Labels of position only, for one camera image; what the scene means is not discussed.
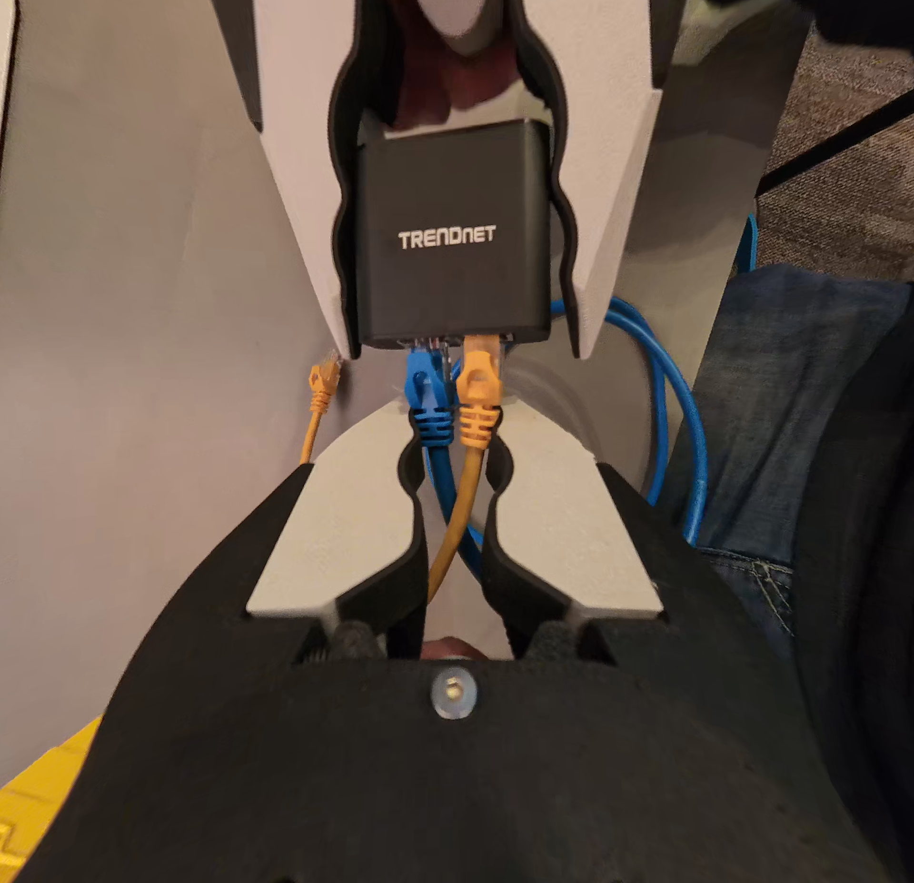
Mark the person's blue jeans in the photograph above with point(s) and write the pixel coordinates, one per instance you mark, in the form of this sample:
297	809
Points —
771	412

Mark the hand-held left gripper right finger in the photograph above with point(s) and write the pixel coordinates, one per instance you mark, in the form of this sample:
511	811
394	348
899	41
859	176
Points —
578	540

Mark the yellow plastic bin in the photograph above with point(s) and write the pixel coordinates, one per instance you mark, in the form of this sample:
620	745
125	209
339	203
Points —
36	811

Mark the black metal bar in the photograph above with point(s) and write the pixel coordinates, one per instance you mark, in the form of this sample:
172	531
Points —
835	147

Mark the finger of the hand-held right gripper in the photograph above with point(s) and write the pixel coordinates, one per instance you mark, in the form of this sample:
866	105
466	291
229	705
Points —
607	169
300	147

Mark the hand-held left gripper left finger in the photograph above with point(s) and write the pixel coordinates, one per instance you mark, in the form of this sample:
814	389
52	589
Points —
343	540

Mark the small black ethernet switch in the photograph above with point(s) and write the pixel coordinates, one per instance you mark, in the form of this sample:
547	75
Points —
450	283

